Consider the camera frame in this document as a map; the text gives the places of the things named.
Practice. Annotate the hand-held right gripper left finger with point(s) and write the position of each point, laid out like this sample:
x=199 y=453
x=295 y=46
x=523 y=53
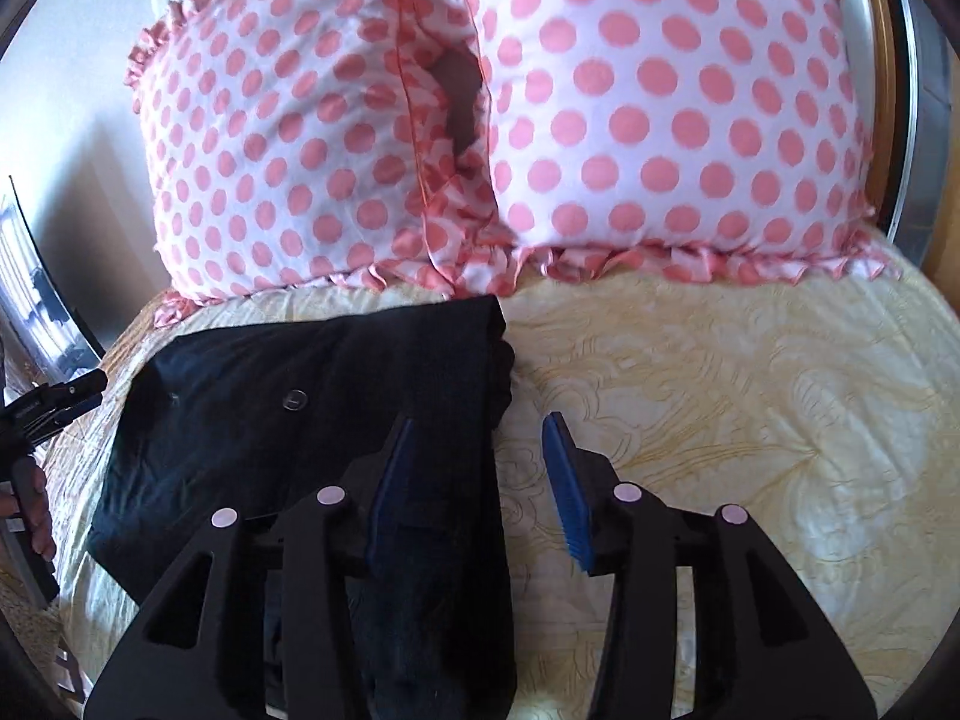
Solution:
x=386 y=499

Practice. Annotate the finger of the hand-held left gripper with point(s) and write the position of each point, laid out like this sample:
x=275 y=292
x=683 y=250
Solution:
x=79 y=382
x=67 y=409

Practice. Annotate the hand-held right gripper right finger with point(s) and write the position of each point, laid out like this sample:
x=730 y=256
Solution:
x=566 y=499

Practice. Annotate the black pants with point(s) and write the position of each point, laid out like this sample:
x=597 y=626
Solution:
x=262 y=427

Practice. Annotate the person's left hand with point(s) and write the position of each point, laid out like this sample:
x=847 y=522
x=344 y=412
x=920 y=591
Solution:
x=37 y=510

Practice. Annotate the yellow patterned bedspread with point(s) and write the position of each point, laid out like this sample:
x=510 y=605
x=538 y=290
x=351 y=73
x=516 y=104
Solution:
x=712 y=405

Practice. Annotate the pink polka dot pillow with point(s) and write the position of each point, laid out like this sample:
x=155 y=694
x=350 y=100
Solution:
x=675 y=127
x=285 y=165

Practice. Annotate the grey metal door panel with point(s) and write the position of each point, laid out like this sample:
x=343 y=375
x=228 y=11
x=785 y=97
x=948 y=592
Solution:
x=926 y=90

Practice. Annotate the wooden door frame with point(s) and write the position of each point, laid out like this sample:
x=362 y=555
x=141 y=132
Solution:
x=881 y=52

